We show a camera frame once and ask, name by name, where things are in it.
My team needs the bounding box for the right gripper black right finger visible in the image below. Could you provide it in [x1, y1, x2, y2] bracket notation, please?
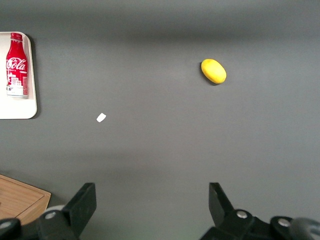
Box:
[199, 182, 256, 240]

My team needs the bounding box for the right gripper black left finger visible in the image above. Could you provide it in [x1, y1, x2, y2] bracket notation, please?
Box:
[37, 182, 98, 240]

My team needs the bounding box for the beige plastic tray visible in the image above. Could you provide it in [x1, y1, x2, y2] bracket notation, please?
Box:
[0, 31, 38, 120]

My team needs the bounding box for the wooden drawer cabinet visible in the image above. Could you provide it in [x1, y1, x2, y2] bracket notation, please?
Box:
[0, 174, 52, 226]

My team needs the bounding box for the yellow lemon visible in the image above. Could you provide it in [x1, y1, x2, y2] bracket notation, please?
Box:
[200, 58, 227, 85]

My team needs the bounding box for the red cola bottle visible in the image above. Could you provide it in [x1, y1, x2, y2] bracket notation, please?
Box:
[5, 32, 29, 99]

